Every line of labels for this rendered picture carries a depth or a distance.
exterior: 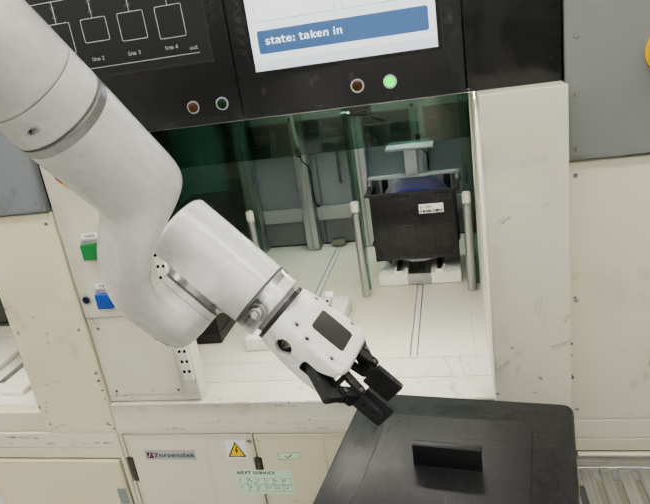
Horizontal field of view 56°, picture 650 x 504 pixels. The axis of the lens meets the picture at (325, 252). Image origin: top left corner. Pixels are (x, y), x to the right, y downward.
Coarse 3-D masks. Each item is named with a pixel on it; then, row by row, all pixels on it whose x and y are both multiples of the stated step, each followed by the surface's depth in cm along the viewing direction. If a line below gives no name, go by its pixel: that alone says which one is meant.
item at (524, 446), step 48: (384, 432) 80; (432, 432) 79; (480, 432) 78; (528, 432) 76; (336, 480) 73; (384, 480) 72; (432, 480) 71; (480, 480) 70; (528, 480) 69; (576, 480) 68
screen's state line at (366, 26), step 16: (368, 16) 90; (384, 16) 89; (400, 16) 89; (416, 16) 89; (256, 32) 93; (272, 32) 93; (288, 32) 93; (304, 32) 92; (320, 32) 92; (336, 32) 91; (352, 32) 91; (368, 32) 91; (384, 32) 90; (400, 32) 90; (272, 48) 94; (288, 48) 93
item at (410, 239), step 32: (416, 160) 156; (384, 192) 172; (416, 192) 151; (448, 192) 149; (384, 224) 155; (416, 224) 154; (448, 224) 152; (384, 256) 158; (416, 256) 157; (448, 256) 155
